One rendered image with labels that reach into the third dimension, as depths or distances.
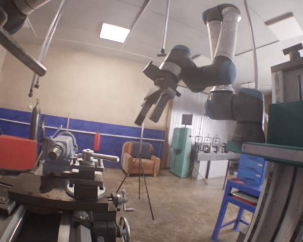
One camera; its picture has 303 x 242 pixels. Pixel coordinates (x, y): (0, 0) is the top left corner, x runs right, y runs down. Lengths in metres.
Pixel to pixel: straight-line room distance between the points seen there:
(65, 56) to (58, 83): 0.87
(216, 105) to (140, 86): 4.31
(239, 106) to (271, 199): 0.54
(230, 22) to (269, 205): 0.96
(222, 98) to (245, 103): 0.14
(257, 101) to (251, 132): 0.16
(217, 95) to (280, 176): 0.57
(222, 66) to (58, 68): 4.74
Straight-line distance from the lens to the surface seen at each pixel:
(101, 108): 4.72
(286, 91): 0.98
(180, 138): 4.66
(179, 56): 0.61
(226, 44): 0.73
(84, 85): 4.80
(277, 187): 0.97
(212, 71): 0.62
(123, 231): 1.04
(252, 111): 0.82
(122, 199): 1.05
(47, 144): 1.34
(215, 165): 5.25
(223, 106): 0.87
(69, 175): 0.79
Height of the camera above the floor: 1.35
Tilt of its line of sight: 3 degrees up
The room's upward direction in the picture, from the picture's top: 7 degrees clockwise
